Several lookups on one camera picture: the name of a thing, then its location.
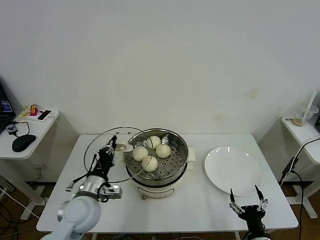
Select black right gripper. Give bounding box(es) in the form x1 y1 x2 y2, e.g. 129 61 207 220
228 184 269 232

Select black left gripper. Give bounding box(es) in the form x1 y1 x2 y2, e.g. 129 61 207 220
91 135 118 177

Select round glass pot lid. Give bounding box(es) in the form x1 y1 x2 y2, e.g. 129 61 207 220
84 126 152 183

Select white steamed baozi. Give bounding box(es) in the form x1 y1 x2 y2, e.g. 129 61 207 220
141 156 159 173
146 135 162 150
132 146 149 162
155 143 172 159

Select stainless steel steamer basket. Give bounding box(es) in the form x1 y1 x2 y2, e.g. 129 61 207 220
123 127 190 182

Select round white plate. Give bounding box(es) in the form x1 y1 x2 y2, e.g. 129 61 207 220
204 146 264 197

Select white electric cooking pot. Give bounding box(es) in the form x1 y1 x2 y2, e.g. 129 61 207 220
116 146 197 201

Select black phone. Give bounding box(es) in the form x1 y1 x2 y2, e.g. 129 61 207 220
36 109 54 121

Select white side table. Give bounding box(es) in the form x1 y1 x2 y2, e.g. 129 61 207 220
281 115 320 218
0 109 61 221

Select red yellow small items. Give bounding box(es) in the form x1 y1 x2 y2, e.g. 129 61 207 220
29 104 41 117

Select black computer mouse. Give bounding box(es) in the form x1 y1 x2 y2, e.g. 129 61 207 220
11 134 37 152

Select yellow snack packet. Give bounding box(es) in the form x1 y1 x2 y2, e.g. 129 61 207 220
19 106 32 118

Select clear plastic drink cup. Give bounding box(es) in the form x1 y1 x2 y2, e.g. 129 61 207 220
292 104 320 127

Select black laptop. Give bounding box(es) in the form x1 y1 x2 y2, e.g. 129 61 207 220
0 76 17 133

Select white drinking straw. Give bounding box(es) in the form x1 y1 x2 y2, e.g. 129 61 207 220
301 90 318 125

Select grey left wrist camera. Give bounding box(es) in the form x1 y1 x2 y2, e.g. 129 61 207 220
101 185 124 200

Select black power cable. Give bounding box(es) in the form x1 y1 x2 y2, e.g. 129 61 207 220
279 136 320 240

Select thin black device cable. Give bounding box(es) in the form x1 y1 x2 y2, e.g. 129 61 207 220
12 120 31 138

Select white floor cable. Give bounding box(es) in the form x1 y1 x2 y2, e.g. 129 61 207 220
0 187 38 218

